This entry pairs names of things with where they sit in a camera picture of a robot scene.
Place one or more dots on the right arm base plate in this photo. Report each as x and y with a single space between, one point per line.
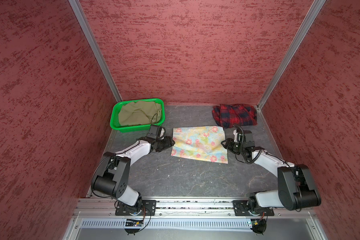
244 209

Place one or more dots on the aluminium corner post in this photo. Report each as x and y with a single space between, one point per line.
85 26
305 26

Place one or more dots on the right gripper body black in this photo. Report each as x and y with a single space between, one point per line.
235 147

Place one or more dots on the left aluminium corner post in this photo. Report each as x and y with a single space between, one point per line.
85 26

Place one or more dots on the pastel floral skirt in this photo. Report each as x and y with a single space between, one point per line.
200 143

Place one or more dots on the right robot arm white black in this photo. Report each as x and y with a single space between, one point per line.
296 186

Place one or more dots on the olive green garment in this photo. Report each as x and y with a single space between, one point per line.
140 113

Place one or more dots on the red plaid skirt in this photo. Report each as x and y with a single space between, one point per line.
227 116

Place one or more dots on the right aluminium corner post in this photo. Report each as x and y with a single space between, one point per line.
305 26

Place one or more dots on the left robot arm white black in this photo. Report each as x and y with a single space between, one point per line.
111 177

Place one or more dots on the aluminium front rail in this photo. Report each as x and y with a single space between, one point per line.
186 207

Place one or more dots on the green plastic basket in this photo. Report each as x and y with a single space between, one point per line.
114 122

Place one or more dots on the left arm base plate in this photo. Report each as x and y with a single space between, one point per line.
148 207

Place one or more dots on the slotted cable duct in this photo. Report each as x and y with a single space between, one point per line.
180 224

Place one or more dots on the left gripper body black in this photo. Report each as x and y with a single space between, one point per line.
161 144

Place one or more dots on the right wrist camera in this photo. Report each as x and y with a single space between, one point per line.
242 136

